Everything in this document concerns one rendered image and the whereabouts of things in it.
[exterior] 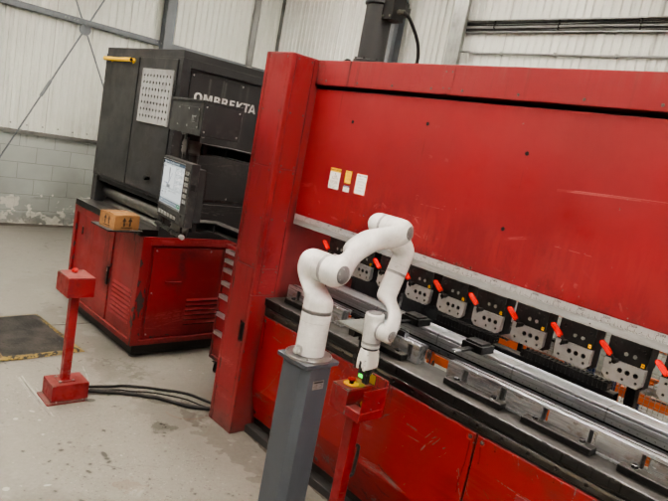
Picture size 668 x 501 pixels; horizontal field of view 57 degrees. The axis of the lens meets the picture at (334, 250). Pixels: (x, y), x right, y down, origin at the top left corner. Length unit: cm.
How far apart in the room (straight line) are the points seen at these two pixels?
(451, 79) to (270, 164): 117
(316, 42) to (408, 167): 742
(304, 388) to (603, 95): 159
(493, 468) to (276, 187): 190
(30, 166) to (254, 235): 602
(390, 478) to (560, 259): 132
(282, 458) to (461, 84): 180
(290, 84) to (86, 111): 618
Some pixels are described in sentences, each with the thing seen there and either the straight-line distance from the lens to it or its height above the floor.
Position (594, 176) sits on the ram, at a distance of 256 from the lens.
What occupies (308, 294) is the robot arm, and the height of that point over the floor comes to 126.
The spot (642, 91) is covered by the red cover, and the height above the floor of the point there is 223.
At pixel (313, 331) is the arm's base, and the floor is 112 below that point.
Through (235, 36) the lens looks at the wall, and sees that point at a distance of 1057.
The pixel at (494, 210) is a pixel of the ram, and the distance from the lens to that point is 275.
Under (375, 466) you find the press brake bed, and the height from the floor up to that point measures 34.
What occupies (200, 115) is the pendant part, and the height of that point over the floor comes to 186.
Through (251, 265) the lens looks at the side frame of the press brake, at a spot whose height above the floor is 106.
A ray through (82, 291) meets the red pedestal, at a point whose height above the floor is 72.
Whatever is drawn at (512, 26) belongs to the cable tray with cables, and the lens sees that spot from 803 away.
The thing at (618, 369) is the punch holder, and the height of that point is 122.
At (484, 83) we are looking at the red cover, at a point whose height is 222.
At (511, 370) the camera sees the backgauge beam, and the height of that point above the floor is 96.
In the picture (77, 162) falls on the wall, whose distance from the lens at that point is 949.
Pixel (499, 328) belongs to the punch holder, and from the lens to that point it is 274.
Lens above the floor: 182
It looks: 9 degrees down
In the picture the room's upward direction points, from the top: 11 degrees clockwise
